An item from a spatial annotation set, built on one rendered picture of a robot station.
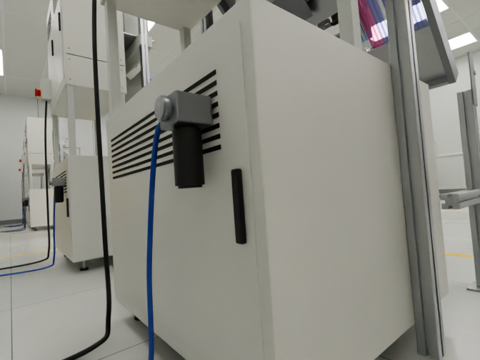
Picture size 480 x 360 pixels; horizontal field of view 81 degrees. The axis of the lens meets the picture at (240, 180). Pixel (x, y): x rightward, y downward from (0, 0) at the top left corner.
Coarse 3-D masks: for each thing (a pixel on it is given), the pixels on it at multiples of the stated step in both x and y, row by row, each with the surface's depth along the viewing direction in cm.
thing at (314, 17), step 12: (228, 0) 122; (276, 0) 107; (288, 0) 105; (300, 0) 103; (312, 0) 104; (324, 0) 102; (300, 12) 106; (312, 12) 107; (324, 12) 105; (336, 12) 103
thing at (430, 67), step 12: (420, 36) 94; (432, 36) 93; (384, 48) 103; (420, 48) 97; (432, 48) 95; (384, 60) 105; (420, 60) 99; (432, 60) 97; (420, 72) 102; (432, 72) 100; (444, 72) 98
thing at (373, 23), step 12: (360, 0) 97; (372, 0) 95; (420, 0) 89; (360, 12) 100; (372, 12) 98; (384, 12) 96; (420, 12) 91; (360, 24) 102; (372, 24) 100; (384, 24) 98; (420, 24) 93; (372, 36) 103; (384, 36) 101; (372, 48) 106
